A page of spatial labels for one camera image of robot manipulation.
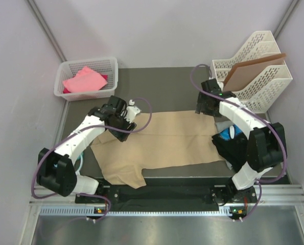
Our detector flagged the beige t shirt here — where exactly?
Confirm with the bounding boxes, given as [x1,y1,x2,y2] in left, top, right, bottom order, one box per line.
[90,111,223,189]

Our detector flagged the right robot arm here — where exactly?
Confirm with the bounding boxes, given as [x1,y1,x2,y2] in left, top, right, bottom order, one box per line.
[196,79,286,202]

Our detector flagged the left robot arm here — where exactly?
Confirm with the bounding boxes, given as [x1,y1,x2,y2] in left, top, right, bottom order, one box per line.
[35,96,141,203]

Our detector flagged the grey t shirt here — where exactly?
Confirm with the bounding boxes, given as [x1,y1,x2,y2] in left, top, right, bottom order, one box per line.
[215,120,233,133]

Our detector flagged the pink folded t shirt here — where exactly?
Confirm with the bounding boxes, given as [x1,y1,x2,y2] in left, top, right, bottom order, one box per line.
[62,66,108,92]

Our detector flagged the black graphic t shirt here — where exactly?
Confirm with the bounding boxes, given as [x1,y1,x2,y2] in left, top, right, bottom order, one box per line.
[212,125,287,172]

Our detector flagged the brown cardboard sheet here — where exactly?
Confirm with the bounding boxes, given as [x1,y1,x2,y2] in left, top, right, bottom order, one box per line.
[223,53,287,92]

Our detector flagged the white file organizer rack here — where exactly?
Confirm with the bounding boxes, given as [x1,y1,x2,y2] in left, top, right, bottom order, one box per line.
[213,31,293,113]

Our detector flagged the teal headphones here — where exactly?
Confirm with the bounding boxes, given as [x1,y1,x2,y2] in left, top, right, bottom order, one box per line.
[75,152,84,175]

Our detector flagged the white plastic basket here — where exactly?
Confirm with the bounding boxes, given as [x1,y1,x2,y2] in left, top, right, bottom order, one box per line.
[54,57,119,102]

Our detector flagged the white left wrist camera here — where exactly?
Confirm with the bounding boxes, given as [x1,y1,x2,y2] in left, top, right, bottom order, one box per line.
[125,100,141,123]

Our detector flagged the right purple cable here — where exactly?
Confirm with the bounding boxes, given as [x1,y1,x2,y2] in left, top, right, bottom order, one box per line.
[190,64,288,223]

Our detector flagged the aluminium frame rail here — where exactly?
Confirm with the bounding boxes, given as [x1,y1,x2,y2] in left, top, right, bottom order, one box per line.
[29,185,304,206]

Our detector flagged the grey slotted cable duct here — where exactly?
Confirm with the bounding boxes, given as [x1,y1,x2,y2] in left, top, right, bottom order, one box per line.
[39,205,247,217]

